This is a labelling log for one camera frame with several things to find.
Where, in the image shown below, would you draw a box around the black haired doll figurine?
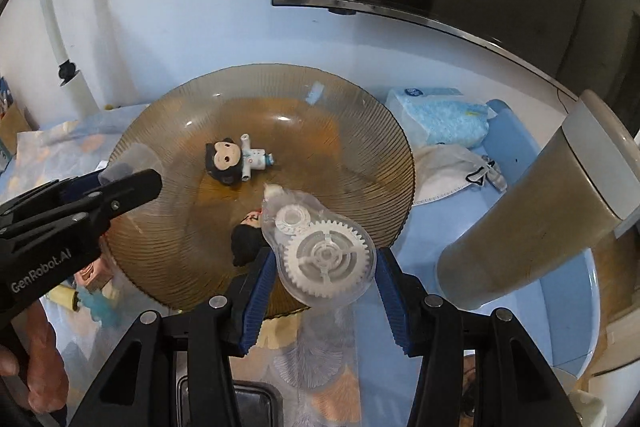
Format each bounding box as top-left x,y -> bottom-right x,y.
231,209 -> 271,268

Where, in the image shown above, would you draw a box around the white wall pipe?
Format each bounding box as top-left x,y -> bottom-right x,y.
37,0 -> 101,112

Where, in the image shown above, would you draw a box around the monkey figurine white suit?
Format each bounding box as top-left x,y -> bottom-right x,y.
205,134 -> 275,185

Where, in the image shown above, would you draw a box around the clear correction tape white gears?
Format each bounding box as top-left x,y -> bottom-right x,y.
260,184 -> 377,308

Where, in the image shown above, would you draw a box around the person's left hand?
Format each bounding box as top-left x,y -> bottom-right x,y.
0,306 -> 69,414

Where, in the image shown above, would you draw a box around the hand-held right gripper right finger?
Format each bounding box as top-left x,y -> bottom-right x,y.
375,249 -> 576,427

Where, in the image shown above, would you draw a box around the blue tissue pack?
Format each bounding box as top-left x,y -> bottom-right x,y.
385,87 -> 492,148

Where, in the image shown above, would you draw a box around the pale yellow tube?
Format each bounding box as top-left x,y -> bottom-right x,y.
42,284 -> 82,313

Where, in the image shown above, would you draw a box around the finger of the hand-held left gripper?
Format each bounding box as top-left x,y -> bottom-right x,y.
70,170 -> 164,238
0,171 -> 109,233

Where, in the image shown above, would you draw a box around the black pipe clip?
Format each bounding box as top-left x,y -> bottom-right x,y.
57,63 -> 81,86

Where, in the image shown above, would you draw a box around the amber ribbed glass bowl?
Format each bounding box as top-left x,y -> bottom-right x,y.
105,64 -> 416,320

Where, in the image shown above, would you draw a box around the translucent blue figurine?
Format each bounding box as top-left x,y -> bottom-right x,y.
82,287 -> 122,329

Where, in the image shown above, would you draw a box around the small beige figurine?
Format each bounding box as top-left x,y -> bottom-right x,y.
75,257 -> 119,303

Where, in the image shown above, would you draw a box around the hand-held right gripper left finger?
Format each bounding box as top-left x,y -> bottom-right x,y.
67,247 -> 278,427

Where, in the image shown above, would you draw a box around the white face mask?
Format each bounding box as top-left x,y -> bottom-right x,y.
412,144 -> 508,208

